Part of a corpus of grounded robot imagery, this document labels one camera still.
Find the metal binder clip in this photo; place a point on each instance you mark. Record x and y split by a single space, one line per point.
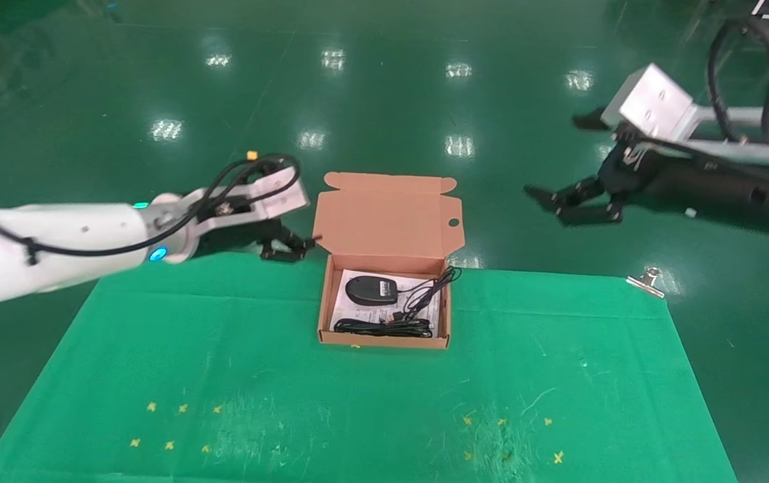
647 283

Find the green table cloth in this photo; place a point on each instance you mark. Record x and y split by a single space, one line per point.
357 402

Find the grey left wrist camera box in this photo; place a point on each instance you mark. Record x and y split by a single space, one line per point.
283 194

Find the open brown cardboard box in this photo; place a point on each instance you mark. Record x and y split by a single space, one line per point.
387 215

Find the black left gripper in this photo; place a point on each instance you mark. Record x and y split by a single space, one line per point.
240 236

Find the white printed instruction sheet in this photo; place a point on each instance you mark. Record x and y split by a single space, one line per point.
347 310

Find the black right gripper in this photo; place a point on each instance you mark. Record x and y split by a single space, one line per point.
692 184

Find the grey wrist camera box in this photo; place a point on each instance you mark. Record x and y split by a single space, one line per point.
652 100
283 194

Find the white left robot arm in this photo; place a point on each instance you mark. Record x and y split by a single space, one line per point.
35 248

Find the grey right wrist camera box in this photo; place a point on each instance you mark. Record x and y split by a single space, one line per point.
652 100

